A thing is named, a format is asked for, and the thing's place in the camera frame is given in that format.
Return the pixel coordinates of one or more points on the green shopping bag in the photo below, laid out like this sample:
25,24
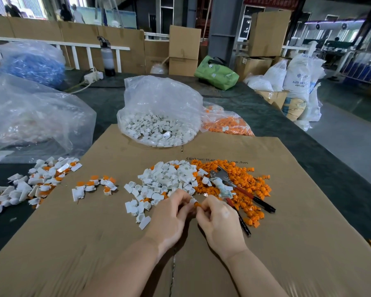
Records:
216,74

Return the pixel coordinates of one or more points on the person's left hand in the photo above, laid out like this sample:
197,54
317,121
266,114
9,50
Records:
165,218

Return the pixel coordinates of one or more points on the cardboard wall panel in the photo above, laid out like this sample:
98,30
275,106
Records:
80,33

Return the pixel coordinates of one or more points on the small clear plastic bag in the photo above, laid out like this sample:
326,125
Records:
159,68

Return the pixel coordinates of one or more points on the big pile of assembled fittings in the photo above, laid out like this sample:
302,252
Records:
37,179

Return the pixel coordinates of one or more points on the white woven sack with print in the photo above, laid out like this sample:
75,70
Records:
300,75

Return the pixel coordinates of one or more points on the white power strip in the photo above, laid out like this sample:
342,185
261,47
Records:
93,77

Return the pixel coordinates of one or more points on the pile of loose white fittings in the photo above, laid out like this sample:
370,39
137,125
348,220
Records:
164,182

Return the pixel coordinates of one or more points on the person's right thumb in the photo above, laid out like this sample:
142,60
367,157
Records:
201,219

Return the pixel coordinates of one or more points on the large crumpled clear plastic bag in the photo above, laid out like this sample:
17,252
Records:
34,117

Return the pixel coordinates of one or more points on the red banner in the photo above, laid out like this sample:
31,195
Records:
270,2

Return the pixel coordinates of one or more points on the clear bag of orange caps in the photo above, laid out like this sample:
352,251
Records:
225,122

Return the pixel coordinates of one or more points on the open flat cardboard box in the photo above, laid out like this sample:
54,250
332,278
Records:
273,97

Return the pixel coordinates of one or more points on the plain white woven sack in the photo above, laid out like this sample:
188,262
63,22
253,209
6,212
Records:
313,105

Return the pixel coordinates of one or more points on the metal barrier fence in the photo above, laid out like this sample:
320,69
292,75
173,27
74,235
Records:
361,68

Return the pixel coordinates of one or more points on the person's left forearm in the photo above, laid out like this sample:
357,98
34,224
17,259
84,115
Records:
123,272

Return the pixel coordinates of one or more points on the person's right hand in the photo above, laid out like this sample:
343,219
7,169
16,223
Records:
222,228

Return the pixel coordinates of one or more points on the white metal railing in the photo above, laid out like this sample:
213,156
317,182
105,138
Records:
61,43

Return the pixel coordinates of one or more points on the large upright cardboard box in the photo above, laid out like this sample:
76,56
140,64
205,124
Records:
269,33

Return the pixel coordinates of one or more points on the tall brown cardboard box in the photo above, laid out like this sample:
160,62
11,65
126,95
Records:
184,42

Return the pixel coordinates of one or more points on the clear bag of white fittings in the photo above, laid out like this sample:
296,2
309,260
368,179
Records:
160,117

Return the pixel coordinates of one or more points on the small cluster of assembled fittings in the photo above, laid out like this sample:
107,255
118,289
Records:
92,186

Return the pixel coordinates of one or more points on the tan woven sack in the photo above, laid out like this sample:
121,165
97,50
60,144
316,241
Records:
293,108

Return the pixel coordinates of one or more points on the white plastic bag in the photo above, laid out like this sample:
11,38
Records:
270,77

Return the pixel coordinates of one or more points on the pile of loose orange caps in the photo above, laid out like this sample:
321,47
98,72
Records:
244,185

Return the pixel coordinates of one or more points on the wide cardboard box with label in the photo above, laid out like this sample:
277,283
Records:
252,66

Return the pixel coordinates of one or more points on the low brown cardboard box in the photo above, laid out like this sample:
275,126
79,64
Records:
183,67

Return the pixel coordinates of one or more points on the clear bottle with black lid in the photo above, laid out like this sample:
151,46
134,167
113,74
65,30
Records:
107,57

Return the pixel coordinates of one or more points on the brown cardboard sheet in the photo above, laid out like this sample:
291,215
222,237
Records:
296,244

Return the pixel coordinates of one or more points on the person's left thumb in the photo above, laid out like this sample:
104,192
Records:
187,213

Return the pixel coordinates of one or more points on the person's right forearm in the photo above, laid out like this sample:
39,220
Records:
253,276

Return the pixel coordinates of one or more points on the grey steel pillar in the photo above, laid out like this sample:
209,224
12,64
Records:
224,30

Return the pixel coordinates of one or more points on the clear bag of blue parts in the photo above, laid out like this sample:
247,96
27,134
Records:
34,66

